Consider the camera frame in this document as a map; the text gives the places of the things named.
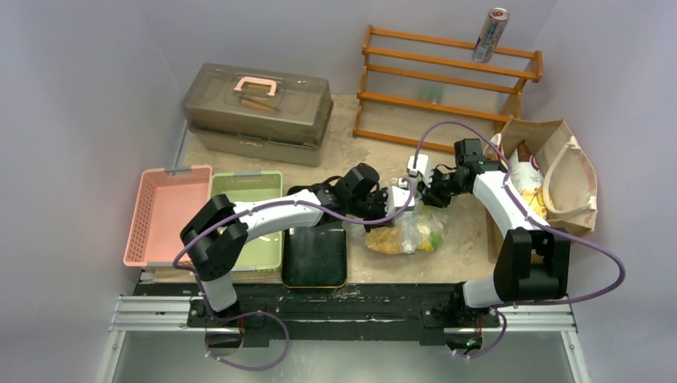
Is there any clear plastic grocery bag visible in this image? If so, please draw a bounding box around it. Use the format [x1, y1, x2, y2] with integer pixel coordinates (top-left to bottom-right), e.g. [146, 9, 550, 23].
[343, 202, 449, 254]

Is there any brown bread piece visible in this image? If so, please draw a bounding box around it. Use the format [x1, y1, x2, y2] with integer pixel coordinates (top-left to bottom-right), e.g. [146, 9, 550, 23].
[365, 227, 406, 255]

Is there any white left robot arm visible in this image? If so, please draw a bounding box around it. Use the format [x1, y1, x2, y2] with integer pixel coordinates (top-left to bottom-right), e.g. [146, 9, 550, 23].
[180, 164, 396, 326]

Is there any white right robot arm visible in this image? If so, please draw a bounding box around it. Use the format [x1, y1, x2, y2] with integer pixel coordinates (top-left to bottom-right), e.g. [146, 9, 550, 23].
[417, 139, 571, 325]

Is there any black tray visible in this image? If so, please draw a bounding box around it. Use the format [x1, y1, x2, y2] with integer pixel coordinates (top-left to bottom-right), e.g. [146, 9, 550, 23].
[281, 209, 347, 289]

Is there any snack packet in paper bag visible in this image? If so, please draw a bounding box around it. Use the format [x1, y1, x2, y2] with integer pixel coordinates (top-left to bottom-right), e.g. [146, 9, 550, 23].
[509, 140, 548, 219]

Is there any orange wooden rack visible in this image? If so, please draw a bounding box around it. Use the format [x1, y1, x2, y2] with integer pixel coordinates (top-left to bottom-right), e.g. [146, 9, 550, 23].
[352, 26, 544, 146]

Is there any green plastic basket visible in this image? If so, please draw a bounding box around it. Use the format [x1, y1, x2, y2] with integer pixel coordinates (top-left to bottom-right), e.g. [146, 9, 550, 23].
[210, 171, 283, 273]

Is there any brown paper bag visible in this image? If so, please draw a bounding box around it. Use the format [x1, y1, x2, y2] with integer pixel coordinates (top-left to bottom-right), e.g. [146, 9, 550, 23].
[491, 118, 598, 237]

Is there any brown translucent storage box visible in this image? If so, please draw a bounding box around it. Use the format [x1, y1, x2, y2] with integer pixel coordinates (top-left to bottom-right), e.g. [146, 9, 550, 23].
[182, 63, 334, 167]

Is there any silver drink can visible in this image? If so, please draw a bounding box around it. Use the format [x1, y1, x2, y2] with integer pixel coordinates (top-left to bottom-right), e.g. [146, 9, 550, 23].
[472, 7, 510, 63]

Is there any pink plastic basket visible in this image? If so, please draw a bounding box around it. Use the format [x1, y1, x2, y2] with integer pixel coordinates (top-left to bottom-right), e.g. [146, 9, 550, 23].
[123, 165, 213, 267]

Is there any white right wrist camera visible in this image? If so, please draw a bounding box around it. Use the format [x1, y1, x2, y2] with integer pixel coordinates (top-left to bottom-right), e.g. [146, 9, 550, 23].
[406, 154, 434, 187]

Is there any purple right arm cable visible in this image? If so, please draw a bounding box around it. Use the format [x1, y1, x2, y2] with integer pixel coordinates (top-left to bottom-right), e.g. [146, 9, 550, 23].
[412, 120, 627, 309]

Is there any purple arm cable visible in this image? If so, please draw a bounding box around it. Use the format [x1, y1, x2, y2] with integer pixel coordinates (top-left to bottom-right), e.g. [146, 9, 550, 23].
[172, 178, 419, 318]
[412, 120, 627, 309]

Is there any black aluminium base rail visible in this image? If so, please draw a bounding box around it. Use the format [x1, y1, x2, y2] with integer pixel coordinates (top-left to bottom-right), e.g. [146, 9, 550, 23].
[97, 273, 590, 382]

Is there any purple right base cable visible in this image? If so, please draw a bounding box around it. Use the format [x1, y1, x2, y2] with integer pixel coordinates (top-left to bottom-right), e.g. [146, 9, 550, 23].
[452, 309, 508, 361]

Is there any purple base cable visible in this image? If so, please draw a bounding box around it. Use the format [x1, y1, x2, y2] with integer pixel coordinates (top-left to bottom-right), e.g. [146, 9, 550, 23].
[452, 309, 508, 361]
[204, 309, 292, 372]

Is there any pink box handle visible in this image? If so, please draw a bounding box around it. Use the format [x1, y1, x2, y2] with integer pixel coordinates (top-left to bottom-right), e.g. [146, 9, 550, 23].
[233, 76, 278, 97]

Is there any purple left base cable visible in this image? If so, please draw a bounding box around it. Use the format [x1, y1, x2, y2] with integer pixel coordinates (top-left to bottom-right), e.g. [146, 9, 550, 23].
[204, 309, 292, 372]

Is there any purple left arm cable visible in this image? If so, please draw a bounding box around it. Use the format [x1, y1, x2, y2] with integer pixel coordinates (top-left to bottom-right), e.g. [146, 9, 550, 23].
[172, 178, 419, 318]

